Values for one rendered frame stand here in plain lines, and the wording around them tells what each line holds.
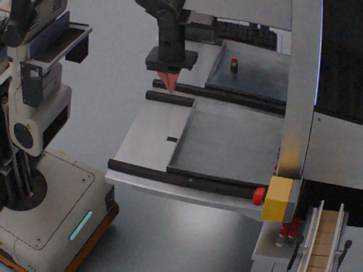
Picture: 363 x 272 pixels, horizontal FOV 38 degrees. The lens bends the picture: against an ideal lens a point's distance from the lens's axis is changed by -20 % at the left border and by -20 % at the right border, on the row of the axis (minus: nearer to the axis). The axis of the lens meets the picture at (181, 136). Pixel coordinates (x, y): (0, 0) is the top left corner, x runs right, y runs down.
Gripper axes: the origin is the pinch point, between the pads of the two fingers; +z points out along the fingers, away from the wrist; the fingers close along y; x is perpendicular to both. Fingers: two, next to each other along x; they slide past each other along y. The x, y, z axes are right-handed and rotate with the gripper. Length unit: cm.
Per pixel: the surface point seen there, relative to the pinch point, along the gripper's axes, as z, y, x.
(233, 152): 20.6, 13.3, 6.5
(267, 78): 20.8, 16.7, 41.4
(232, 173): 20.6, 14.8, -0.9
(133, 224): 108, -32, 49
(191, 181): 18.6, 6.7, -7.9
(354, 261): 37, 58, -12
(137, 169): 18.3, -5.9, -7.8
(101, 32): 106, -106, 192
